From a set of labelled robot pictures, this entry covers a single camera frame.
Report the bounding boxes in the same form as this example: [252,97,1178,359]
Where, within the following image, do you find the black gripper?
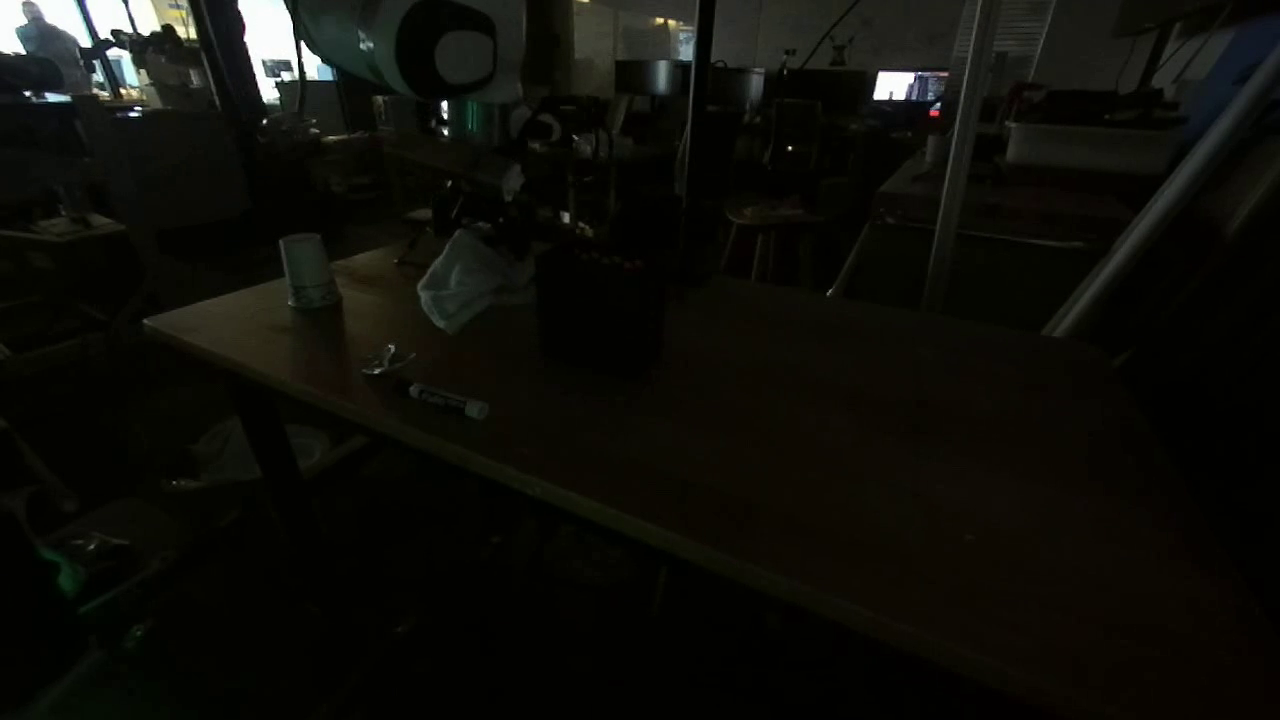
[464,103,602,258]

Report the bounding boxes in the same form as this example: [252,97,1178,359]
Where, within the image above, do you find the white towel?
[416,227,536,335]

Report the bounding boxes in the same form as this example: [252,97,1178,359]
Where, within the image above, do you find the black basket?
[536,246,669,371]

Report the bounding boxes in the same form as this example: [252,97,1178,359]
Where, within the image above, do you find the black marker pen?
[408,384,492,421]

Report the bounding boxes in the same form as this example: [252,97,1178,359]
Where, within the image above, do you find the white cup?
[278,234,341,312]

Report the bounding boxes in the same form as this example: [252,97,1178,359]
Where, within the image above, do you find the lit monitor screen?
[872,69,949,103]

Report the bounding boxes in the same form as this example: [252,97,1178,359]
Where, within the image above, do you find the metal diagonal pole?
[1043,48,1280,341]

